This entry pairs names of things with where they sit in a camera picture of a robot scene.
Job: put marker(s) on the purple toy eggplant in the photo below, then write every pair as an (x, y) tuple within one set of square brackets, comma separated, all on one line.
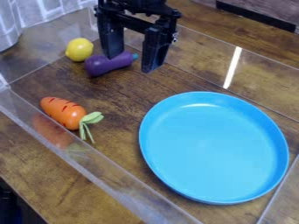
[(99, 65)]

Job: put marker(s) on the yellow toy lemon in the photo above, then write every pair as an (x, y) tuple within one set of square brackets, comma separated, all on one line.
[(79, 49)]

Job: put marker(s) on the blue round tray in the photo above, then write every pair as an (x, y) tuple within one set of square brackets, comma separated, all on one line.
[(214, 147)]

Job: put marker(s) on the white checked curtain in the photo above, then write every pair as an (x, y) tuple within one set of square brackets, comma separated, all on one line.
[(20, 14)]

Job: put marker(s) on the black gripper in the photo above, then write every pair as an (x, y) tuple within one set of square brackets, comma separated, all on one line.
[(112, 20)]

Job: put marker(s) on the orange toy carrot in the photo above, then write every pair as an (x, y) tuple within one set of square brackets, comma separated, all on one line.
[(71, 115)]

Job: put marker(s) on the dark baseboard strip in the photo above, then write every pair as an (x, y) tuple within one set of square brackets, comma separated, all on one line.
[(278, 23)]

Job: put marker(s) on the clear acrylic front barrier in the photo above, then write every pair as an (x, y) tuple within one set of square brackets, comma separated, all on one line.
[(152, 208)]

